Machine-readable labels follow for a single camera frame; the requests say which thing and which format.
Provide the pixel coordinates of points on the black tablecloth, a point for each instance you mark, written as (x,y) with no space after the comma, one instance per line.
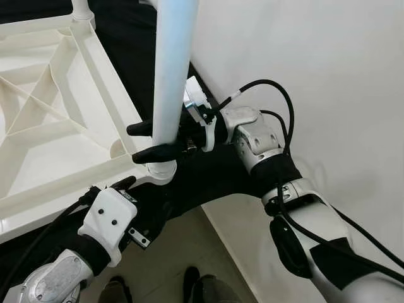
(208,177)

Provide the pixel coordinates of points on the white plastic table leg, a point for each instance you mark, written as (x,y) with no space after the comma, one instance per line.
(173,63)
(82,7)

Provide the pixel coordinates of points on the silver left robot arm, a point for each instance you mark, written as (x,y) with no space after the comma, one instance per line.
(57,281)

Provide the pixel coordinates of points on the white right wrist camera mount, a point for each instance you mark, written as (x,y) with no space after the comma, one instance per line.
(197,95)

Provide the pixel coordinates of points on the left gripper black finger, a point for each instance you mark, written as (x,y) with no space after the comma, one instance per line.
(124,184)

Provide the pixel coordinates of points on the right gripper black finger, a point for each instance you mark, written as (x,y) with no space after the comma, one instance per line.
(140,128)
(158,153)

